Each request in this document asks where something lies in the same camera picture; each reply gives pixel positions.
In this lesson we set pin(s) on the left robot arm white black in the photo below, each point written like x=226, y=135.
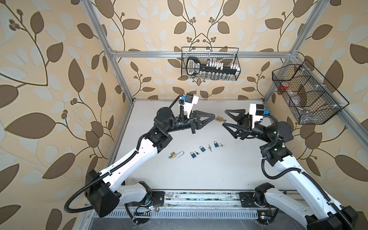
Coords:
x=105, y=190

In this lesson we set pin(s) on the red capped clear bottle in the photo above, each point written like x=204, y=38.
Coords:
x=284, y=86

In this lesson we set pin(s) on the back wire basket black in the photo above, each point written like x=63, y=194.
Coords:
x=226, y=55

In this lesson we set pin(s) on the black tool with white bits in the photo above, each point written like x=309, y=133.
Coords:
x=194, y=67

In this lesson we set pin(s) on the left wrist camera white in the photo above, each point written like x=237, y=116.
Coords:
x=186, y=103

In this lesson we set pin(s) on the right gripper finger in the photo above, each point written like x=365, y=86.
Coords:
x=237, y=131
x=237, y=115

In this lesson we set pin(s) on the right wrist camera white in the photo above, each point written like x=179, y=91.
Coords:
x=257, y=113

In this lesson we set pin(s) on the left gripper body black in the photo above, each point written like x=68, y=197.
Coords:
x=192, y=123

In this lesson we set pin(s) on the side wire basket black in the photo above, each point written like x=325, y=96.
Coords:
x=312, y=98

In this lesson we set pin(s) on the brass padlock with keys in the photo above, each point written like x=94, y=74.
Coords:
x=220, y=119

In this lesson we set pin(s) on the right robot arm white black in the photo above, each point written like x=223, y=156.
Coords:
x=322, y=211

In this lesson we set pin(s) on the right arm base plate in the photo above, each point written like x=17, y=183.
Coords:
x=250, y=199

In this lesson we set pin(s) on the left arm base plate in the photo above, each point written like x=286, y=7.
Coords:
x=152, y=199

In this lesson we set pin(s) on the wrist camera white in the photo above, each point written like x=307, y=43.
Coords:
x=257, y=113
x=186, y=103

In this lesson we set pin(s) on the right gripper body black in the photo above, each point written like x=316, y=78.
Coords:
x=247, y=123

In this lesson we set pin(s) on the long-shackle brass padlock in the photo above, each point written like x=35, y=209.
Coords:
x=174, y=155

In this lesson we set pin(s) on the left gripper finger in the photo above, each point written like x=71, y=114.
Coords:
x=202, y=123
x=203, y=115

